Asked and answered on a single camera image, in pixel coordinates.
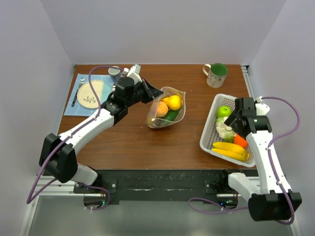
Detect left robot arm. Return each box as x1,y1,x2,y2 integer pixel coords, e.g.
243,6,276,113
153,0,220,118
39,77,163,193

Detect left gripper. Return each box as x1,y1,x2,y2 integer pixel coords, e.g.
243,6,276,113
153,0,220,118
125,77,163,107

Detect small grey cup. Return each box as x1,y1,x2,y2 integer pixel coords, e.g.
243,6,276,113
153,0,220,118
108,66,125,83

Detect polka dot zip bag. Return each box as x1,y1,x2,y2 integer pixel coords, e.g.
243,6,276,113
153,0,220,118
146,87,186,129

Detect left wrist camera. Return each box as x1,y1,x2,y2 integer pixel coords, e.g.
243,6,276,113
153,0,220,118
122,64,142,84

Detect green cucumber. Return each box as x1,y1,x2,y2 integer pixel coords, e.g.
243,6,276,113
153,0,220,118
162,110,180,121

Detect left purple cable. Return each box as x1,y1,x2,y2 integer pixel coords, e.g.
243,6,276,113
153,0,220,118
26,65,128,210

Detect small orange tangerine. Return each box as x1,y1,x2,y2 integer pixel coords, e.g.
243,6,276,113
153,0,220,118
233,134,248,148

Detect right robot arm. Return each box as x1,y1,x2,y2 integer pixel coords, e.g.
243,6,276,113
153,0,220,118
219,97,302,225

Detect cabbage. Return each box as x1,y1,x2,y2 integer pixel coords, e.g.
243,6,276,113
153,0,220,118
215,117,236,143

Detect peach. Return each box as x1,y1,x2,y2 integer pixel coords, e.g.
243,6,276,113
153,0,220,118
156,101,169,118

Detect white plastic basket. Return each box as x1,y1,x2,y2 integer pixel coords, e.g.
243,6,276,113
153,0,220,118
199,93,255,168

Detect green apple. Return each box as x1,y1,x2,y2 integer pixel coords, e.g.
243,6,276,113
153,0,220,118
217,106,232,118

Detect fork with black handle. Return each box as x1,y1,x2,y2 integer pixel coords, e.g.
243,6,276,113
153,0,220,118
71,77,85,107

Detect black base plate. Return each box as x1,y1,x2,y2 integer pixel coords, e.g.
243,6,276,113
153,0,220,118
74,170,240,207

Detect cream and blue plate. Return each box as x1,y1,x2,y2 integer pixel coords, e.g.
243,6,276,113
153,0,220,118
77,80,112,109

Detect yellow banana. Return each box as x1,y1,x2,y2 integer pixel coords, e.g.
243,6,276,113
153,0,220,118
211,142,249,162

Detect green interior floral mug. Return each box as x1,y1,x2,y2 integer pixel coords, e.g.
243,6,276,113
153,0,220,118
202,63,228,88

